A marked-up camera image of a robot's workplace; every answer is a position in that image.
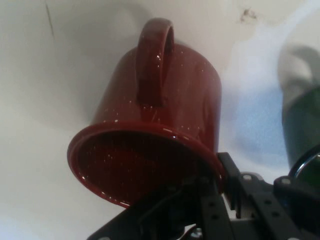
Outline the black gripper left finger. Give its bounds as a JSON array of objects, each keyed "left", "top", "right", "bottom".
[{"left": 87, "top": 174, "right": 235, "bottom": 240}]

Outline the dark green enamel mug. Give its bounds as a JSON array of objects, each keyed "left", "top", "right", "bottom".
[{"left": 276, "top": 44, "right": 320, "bottom": 185}]

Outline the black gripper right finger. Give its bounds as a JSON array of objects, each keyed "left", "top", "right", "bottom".
[{"left": 216, "top": 151, "right": 320, "bottom": 240}]

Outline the red speckled mug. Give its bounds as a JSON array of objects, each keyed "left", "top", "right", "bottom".
[{"left": 66, "top": 17, "right": 226, "bottom": 209}]

